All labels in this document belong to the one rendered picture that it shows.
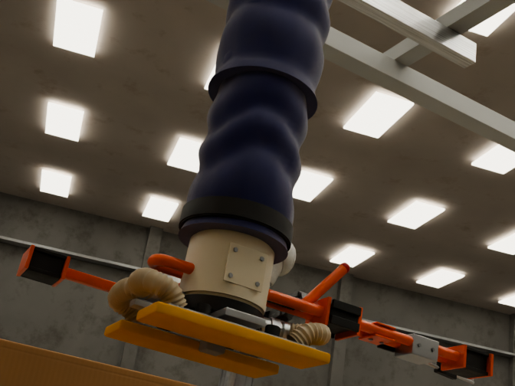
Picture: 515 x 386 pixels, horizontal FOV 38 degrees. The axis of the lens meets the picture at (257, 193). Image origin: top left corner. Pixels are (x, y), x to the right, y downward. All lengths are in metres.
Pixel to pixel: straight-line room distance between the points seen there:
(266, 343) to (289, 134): 0.44
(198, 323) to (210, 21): 9.12
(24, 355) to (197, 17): 9.27
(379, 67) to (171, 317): 3.16
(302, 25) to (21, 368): 0.91
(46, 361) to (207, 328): 0.29
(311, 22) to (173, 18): 8.75
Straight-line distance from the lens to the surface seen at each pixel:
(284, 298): 1.49
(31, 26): 11.47
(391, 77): 4.31
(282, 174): 1.48
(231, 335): 1.30
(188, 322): 1.27
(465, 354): 1.72
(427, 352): 1.67
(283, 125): 1.52
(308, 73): 1.61
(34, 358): 1.13
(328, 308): 1.53
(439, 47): 4.04
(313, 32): 1.65
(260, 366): 1.53
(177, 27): 10.55
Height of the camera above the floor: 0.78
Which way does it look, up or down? 23 degrees up
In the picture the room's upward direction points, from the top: 9 degrees clockwise
